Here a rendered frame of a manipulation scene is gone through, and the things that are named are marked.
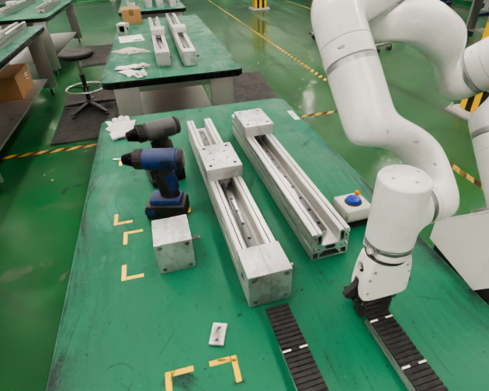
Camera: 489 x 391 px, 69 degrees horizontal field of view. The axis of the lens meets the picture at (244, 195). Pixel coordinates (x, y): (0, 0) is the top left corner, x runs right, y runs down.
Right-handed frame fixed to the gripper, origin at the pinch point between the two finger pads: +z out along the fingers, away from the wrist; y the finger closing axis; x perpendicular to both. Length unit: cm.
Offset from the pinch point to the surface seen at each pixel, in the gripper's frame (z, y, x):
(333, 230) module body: -1.8, 2.3, 21.7
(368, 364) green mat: 4.0, -6.1, -9.6
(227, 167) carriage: -8, -18, 51
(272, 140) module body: -4, 3, 70
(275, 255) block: -5.5, -16.3, 14.3
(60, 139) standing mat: 80, -125, 303
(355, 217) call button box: 0.3, 11.7, 26.6
